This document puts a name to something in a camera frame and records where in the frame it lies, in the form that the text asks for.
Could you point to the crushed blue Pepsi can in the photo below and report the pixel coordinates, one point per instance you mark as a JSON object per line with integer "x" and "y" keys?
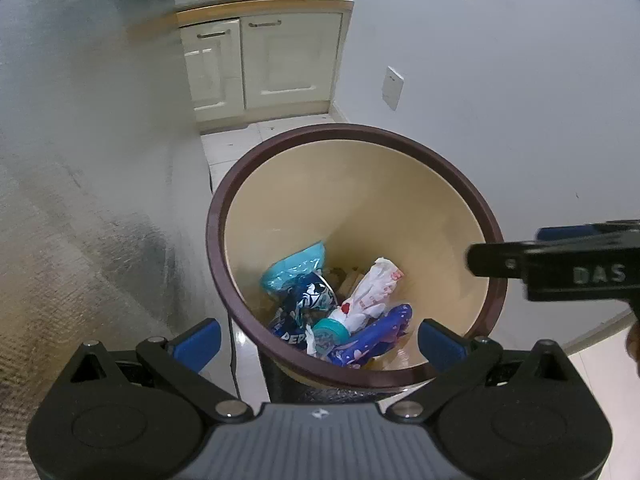
{"x": 309, "y": 299}

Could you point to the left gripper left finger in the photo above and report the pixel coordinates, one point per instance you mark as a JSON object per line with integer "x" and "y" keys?
{"x": 178, "y": 363}

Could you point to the white red wrapper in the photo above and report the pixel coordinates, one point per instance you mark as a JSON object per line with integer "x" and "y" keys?
{"x": 370, "y": 298}

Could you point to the person's right hand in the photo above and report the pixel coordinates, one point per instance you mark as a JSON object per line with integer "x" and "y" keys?
{"x": 632, "y": 345}

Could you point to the teal snack wrapper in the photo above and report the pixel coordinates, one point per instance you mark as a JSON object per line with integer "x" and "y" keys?
{"x": 281, "y": 275}

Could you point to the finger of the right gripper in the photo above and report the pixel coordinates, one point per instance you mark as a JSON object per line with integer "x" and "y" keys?
{"x": 497, "y": 260}
{"x": 551, "y": 233}

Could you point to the purple floral snack bag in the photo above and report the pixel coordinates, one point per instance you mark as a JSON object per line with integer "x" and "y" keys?
{"x": 374, "y": 340}

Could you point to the teal plastic bottle cap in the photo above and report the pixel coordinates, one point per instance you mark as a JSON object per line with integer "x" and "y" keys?
{"x": 328, "y": 334}

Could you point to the beige bin maroon rim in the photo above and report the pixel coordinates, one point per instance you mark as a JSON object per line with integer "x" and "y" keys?
{"x": 364, "y": 193}

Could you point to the white wall socket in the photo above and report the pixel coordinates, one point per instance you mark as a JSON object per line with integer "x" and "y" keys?
{"x": 392, "y": 87}

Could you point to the cream floor cabinet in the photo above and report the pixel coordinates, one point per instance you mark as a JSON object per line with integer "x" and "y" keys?
{"x": 255, "y": 60}

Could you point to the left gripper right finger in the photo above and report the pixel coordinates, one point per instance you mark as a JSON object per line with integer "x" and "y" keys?
{"x": 460, "y": 363}

